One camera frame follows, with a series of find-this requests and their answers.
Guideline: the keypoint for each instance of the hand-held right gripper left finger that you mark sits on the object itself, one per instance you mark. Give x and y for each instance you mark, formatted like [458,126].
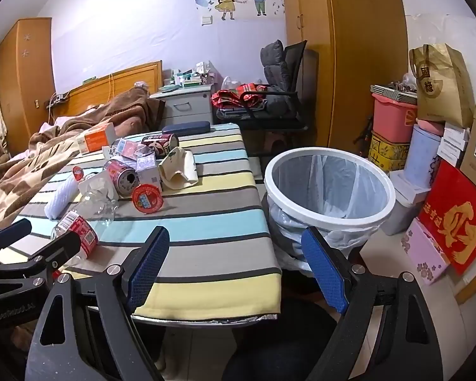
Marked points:
[146,266]

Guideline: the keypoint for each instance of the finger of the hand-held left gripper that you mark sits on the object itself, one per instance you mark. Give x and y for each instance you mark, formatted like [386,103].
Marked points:
[14,231]
[59,250]

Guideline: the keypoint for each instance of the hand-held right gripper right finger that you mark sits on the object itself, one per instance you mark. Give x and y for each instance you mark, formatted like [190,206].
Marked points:
[325,274]

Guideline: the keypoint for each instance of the clear bottle red label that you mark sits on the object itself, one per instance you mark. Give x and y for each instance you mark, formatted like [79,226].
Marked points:
[77,228]

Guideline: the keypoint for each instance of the translucent bumpy plastic bottle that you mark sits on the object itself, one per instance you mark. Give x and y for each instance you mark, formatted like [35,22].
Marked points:
[59,200]

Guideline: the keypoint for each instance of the red round lid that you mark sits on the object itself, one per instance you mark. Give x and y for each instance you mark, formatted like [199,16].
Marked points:
[146,198]

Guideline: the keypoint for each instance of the white round trash bin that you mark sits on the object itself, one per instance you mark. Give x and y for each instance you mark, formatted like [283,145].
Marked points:
[293,208]

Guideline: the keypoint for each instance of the clear plastic cup peeled lid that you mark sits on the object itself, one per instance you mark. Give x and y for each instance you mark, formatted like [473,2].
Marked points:
[78,172]

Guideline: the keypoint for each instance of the red cartoon drink can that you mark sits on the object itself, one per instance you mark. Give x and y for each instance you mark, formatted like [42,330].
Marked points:
[117,174]
[158,145]

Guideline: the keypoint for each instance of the small milk carton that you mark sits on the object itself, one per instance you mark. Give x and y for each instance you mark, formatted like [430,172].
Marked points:
[146,168]
[134,147]
[111,152]

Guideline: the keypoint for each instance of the crushed printed paper cup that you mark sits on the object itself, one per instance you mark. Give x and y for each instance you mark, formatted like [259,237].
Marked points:
[176,168]

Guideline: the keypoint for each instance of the brown patterned blanket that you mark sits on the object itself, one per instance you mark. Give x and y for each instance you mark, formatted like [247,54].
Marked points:
[35,166]

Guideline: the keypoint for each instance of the striped tablecloth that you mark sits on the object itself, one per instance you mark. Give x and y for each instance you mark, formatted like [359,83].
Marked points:
[206,222]

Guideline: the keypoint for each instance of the pink floral box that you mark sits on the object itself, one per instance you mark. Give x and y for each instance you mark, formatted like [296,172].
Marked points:
[422,254]

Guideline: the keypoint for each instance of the grey plastic storage box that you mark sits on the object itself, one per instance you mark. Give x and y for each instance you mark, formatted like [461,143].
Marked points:
[404,206]

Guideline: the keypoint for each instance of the orange white tissue pack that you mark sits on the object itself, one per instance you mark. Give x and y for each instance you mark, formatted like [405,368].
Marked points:
[97,138]

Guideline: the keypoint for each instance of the yellow patterned box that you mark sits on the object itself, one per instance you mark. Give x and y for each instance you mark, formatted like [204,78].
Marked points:
[386,153]

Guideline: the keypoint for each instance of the red gold gift box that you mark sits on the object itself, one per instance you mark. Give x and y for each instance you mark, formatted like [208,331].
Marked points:
[452,222]

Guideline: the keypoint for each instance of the pink plastic stool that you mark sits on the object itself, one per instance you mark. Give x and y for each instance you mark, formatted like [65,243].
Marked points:
[275,143]

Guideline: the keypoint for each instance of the white power strip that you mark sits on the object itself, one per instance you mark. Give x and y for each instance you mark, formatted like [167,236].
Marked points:
[57,97]

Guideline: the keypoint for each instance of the dark blue glasses case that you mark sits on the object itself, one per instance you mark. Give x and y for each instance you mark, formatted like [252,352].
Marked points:
[184,127]

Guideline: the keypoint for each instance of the light blue cylinder box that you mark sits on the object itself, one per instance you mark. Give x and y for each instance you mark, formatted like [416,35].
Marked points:
[420,158]

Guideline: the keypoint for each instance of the grey nightstand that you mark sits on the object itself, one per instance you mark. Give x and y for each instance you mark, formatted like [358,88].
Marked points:
[186,105]

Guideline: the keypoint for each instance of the pink storage box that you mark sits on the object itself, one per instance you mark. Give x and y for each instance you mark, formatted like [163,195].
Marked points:
[392,119]

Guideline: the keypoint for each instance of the white flat carton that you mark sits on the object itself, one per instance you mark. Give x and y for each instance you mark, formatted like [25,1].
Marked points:
[454,145]
[457,131]
[450,158]

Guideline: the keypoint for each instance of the wooden bed headboard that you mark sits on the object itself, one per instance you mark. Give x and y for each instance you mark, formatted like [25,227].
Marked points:
[123,79]

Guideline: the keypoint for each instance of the red patterned bag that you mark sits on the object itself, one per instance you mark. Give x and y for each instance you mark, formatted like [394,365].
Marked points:
[232,97]

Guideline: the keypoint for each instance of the group of small medicine boxes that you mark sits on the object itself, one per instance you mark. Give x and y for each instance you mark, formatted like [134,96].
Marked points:
[190,79]

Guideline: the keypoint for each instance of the grey striped tray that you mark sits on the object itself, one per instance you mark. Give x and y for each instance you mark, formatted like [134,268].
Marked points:
[392,94]

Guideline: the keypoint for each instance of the white plastic bag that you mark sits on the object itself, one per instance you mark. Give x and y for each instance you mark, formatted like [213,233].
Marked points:
[230,83]

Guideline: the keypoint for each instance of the black office chair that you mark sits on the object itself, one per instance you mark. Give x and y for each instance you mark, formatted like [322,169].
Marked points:
[299,67]

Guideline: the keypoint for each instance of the grey quilted cushion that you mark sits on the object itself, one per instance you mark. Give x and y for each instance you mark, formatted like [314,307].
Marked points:
[275,63]

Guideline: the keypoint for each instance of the brown paper bag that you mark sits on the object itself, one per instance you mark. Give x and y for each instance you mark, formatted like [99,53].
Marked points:
[448,87]

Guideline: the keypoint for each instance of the tall wooden wardrobe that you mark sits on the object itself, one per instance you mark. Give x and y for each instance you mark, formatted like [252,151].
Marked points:
[361,47]

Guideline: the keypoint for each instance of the white wall switch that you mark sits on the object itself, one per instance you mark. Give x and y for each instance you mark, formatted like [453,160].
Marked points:
[207,20]

